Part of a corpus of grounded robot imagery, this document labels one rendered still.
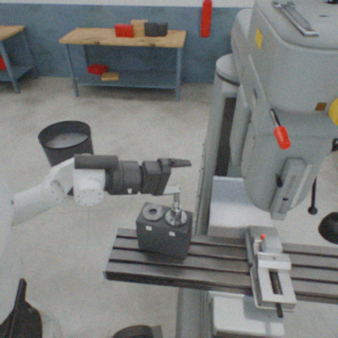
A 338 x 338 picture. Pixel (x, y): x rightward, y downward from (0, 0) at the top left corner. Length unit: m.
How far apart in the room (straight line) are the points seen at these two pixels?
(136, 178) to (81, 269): 1.80
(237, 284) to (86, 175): 0.83
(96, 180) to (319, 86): 0.48
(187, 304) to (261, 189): 1.25
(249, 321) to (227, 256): 0.26
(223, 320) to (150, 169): 0.80
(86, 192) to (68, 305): 1.72
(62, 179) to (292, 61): 0.56
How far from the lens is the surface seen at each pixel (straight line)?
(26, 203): 0.72
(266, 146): 0.78
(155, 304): 2.19
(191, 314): 1.95
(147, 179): 0.69
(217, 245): 1.35
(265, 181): 0.85
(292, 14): 0.56
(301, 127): 0.71
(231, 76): 1.25
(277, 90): 0.58
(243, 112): 0.93
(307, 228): 2.83
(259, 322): 1.33
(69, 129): 2.97
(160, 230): 1.15
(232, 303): 1.33
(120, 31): 4.60
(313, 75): 0.56
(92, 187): 0.63
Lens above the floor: 1.99
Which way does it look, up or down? 40 degrees down
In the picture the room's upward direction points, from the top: straight up
